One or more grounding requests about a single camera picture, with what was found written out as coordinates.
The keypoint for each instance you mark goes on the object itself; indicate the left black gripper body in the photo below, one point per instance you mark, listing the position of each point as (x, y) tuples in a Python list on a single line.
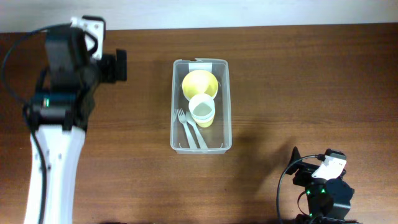
[(107, 70)]

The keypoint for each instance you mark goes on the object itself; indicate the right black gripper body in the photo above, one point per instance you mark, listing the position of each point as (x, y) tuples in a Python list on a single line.
[(303, 178)]

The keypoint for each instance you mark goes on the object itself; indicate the yellow plastic cup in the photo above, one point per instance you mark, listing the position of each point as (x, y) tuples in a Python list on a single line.
[(204, 123)]

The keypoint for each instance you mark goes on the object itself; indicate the cream plastic cup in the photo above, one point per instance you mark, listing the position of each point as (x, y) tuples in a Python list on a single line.
[(201, 105)]

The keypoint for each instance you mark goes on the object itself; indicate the long white plastic spoon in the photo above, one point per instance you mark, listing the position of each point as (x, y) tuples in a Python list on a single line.
[(200, 139)]

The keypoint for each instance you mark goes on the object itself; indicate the short white plastic spoon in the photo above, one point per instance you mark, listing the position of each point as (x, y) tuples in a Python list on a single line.
[(183, 120)]

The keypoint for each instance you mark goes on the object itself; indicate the yellow plastic bowl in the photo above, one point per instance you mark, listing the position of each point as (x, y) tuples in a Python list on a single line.
[(199, 81)]

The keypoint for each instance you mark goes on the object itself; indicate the green plastic cup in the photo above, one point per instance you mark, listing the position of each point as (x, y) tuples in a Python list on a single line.
[(203, 117)]

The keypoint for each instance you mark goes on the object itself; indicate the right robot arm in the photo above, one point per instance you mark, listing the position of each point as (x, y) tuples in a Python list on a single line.
[(328, 195)]

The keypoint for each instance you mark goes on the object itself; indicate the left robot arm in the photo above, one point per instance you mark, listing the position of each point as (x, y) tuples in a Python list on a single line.
[(57, 117)]

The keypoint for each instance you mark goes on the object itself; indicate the clear plastic storage container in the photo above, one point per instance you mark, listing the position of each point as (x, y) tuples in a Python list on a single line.
[(218, 136)]

